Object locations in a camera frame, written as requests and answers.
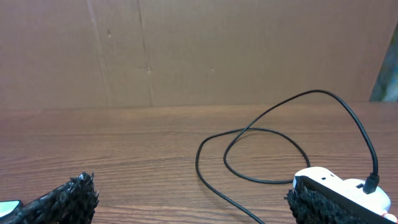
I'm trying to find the white USB charger plug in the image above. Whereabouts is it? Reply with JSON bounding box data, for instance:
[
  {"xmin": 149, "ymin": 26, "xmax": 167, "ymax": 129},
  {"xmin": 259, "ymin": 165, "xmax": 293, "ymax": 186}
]
[{"xmin": 343, "ymin": 179, "xmax": 391, "ymax": 215}]

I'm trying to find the colourful painted panel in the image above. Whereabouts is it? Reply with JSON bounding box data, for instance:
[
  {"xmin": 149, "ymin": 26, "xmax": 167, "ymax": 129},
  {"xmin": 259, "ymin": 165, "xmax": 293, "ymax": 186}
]
[{"xmin": 369, "ymin": 26, "xmax": 397, "ymax": 102}]

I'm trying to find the black USB charging cable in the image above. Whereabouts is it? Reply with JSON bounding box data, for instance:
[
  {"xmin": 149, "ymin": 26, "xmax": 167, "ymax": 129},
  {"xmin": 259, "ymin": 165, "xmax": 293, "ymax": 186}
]
[{"xmin": 195, "ymin": 89, "xmax": 381, "ymax": 224}]

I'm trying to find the Samsung Galaxy smartphone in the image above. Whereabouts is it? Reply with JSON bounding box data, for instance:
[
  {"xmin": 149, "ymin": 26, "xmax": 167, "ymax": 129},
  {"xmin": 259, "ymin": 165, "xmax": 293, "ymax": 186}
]
[{"xmin": 0, "ymin": 200, "xmax": 23, "ymax": 219}]

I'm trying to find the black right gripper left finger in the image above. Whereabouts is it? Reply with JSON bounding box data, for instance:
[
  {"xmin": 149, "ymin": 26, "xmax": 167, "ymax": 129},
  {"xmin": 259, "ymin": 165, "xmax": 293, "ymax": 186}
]
[{"xmin": 1, "ymin": 172, "xmax": 99, "ymax": 224}]

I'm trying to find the white power strip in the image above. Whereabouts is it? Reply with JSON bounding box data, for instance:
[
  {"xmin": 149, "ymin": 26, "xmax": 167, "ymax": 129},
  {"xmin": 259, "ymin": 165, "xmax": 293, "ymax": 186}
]
[{"xmin": 293, "ymin": 167, "xmax": 397, "ymax": 224}]

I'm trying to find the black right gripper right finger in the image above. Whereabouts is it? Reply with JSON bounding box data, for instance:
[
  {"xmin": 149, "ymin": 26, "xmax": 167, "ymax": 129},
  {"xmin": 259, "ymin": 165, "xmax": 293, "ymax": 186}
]
[{"xmin": 285, "ymin": 176, "xmax": 394, "ymax": 224}]

